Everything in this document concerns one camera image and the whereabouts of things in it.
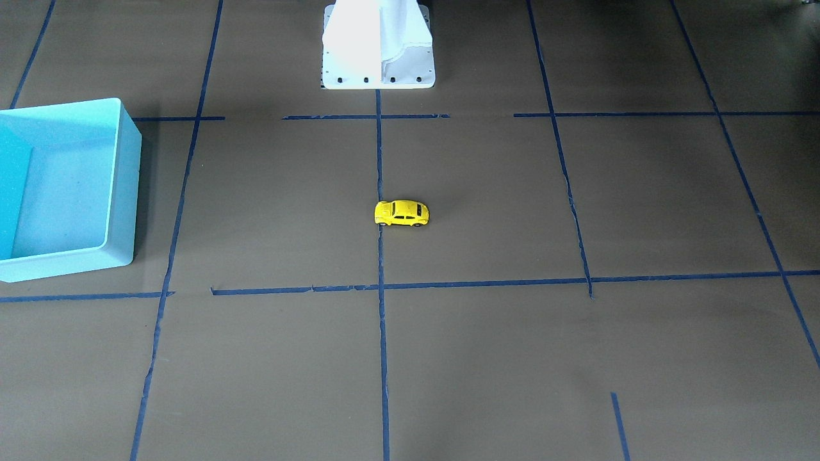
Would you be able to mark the blue tape strip crosswise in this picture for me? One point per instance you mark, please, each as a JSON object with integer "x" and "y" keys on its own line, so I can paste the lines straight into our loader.
{"x": 511, "y": 282}

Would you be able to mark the yellow beetle toy car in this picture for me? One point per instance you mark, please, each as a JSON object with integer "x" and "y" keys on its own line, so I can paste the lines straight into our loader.
{"x": 409, "y": 213}

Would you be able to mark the light blue plastic bin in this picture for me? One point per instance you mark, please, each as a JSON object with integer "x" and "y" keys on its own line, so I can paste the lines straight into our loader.
{"x": 70, "y": 175}

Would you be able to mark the blue tape strip lengthwise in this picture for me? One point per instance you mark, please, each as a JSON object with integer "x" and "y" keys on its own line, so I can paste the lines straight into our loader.
{"x": 381, "y": 291}

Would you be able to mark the white pedestal column base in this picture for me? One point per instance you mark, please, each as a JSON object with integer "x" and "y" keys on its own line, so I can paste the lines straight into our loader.
{"x": 377, "y": 45}

